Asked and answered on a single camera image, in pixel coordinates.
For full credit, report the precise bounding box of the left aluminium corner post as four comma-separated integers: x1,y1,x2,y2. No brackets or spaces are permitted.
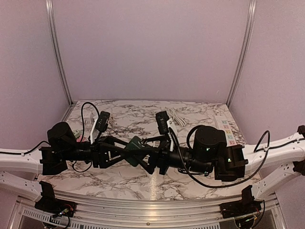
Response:
46,0,73,106

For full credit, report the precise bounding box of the white power cord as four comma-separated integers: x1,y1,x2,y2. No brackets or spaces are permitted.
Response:
165,107,188,126

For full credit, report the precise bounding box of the white multicolour power strip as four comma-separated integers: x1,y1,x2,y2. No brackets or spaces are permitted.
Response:
214,115,237,146

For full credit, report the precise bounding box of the white charger left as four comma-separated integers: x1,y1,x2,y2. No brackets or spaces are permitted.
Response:
83,111,93,125

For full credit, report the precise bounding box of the light green cube charger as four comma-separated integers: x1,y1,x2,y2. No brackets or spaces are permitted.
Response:
73,130,82,139

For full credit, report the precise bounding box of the red cube socket adapter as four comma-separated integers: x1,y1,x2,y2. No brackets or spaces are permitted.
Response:
77,136,83,143

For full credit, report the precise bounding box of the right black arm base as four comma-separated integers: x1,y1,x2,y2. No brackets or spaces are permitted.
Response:
219,185,262,219

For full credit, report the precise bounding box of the dark green cube adapter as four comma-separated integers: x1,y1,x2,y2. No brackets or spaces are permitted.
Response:
124,136,151,167

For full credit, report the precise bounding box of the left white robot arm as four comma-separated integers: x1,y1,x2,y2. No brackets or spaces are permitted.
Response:
0,122,127,212

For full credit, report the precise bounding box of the aluminium front table rail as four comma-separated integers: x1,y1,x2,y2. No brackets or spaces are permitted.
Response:
15,190,281,229

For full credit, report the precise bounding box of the right aluminium corner post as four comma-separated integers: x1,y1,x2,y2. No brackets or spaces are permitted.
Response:
226,0,257,108

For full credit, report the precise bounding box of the aluminium corner post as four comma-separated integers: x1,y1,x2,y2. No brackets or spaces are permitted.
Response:
226,0,257,108
46,0,73,106

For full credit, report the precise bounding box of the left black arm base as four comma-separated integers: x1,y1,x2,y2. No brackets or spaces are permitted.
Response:
34,181,76,218

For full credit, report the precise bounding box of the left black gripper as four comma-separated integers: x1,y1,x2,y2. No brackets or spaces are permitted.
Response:
61,136,133,169

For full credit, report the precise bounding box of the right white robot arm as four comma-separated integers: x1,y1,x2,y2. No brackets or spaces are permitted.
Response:
133,125,305,214

